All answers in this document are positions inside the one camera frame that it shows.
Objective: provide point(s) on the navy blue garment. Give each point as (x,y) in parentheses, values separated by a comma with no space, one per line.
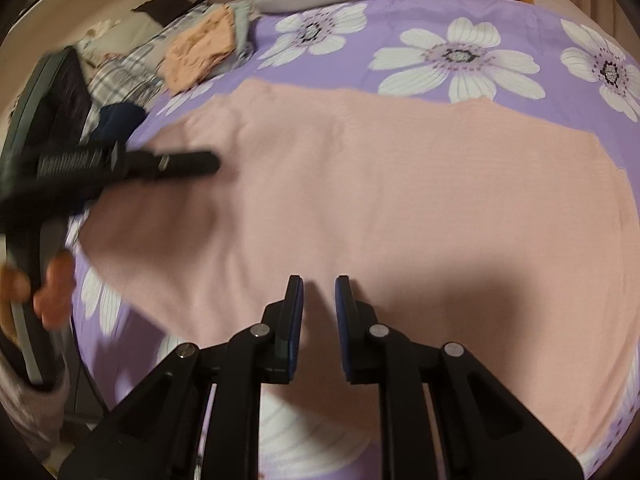
(117,120)

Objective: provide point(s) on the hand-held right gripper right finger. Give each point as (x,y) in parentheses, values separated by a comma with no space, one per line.
(346,325)

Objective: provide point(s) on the peach patterned folded garment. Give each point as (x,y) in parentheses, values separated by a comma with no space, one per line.
(200,52)

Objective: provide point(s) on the pink long-sleeved sweater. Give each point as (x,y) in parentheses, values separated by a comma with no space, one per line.
(380,200)

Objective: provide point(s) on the grey plaid bedding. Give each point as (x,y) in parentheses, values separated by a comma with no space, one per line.
(127,72)

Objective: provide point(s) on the grey folded garment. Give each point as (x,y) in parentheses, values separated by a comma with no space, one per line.
(242,35)

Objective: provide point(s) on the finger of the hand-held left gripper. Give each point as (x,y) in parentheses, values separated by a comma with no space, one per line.
(175,162)

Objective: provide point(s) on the person's left hand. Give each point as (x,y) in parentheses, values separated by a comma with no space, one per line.
(55,285)

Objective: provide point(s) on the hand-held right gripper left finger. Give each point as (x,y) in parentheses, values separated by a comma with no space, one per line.
(294,320)

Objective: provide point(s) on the purple floral blanket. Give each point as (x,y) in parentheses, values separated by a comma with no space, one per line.
(450,55)

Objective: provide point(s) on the dark brown cloth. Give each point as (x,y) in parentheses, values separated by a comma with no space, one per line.
(167,5)

